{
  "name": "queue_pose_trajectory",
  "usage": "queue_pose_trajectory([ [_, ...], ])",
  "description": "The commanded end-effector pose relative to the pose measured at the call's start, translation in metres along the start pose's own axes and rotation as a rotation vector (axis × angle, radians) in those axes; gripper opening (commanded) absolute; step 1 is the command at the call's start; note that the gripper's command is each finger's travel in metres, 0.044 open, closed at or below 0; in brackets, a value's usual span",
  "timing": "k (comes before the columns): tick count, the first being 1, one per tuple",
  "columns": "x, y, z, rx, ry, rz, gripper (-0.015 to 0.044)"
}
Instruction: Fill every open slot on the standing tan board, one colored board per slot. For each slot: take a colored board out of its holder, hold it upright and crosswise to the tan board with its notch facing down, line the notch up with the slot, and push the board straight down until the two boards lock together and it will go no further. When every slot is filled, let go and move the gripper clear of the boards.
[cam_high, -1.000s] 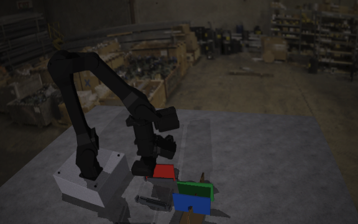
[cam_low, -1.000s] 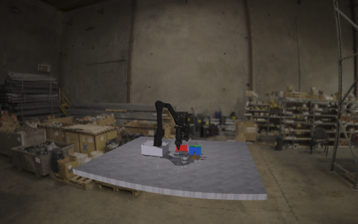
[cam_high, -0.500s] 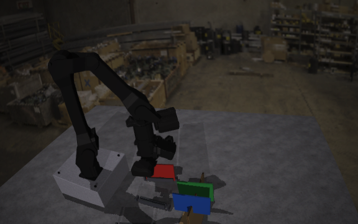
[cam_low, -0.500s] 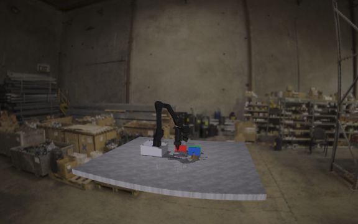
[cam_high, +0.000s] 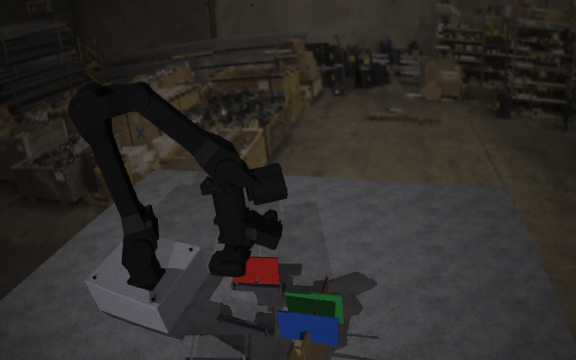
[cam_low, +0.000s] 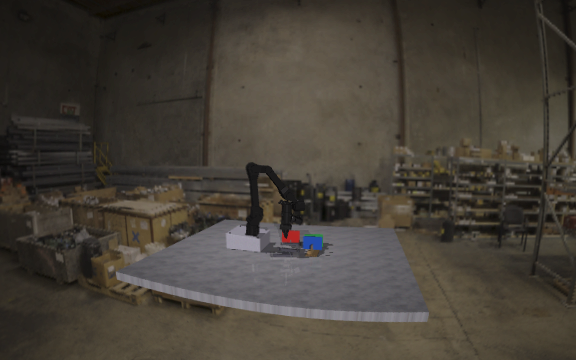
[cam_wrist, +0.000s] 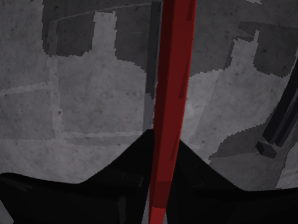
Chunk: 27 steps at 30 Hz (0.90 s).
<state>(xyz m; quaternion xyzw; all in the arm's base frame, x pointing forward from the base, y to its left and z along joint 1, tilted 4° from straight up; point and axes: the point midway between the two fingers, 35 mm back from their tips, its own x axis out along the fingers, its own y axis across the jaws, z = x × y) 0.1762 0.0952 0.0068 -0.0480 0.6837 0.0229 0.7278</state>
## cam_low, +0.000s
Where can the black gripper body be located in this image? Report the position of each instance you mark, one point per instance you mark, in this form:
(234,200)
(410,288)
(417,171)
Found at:
(286,220)

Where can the red board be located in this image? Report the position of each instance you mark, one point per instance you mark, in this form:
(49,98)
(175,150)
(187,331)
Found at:
(293,235)

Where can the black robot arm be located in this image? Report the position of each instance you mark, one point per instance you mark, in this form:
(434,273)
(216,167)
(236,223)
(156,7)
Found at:
(256,215)

